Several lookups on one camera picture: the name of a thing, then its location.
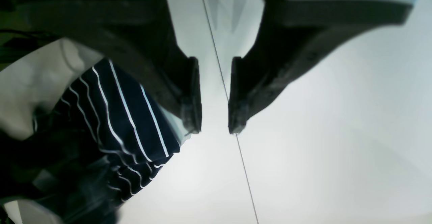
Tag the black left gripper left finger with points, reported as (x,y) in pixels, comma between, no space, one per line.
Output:
(136,35)

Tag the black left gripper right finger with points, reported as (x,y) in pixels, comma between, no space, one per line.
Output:
(293,37)

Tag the navy white striped T-shirt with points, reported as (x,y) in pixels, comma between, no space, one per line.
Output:
(126,124)

